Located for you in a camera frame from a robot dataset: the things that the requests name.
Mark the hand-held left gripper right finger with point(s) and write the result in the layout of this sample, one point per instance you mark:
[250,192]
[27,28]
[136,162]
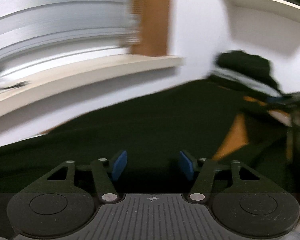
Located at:
[187,165]

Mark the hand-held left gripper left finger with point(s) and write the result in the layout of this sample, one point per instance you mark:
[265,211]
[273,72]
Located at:
[118,165]

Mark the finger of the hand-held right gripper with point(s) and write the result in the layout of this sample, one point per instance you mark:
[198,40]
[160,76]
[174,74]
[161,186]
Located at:
[282,100]
[292,142]

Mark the black fleece garment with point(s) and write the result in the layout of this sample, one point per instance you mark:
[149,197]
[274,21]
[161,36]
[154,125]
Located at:
[140,130]

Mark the beige window sill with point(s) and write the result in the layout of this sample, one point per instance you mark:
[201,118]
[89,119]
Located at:
[90,80]

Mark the grey window blind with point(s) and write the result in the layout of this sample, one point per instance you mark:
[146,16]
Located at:
[52,17]

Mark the white wall shelf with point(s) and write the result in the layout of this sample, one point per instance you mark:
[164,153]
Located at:
[265,2]

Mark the white window frame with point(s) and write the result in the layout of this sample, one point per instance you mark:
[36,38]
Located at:
[65,57]

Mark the brown wooden window frame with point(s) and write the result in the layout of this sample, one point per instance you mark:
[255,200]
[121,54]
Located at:
[152,17]

